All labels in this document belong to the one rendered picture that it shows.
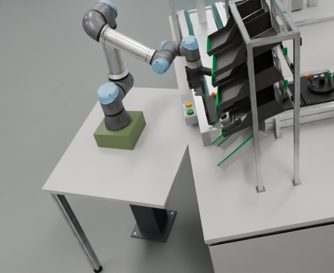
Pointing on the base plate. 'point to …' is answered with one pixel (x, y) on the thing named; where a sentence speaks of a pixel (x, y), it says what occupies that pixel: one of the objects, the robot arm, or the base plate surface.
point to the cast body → (228, 121)
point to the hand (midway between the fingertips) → (205, 95)
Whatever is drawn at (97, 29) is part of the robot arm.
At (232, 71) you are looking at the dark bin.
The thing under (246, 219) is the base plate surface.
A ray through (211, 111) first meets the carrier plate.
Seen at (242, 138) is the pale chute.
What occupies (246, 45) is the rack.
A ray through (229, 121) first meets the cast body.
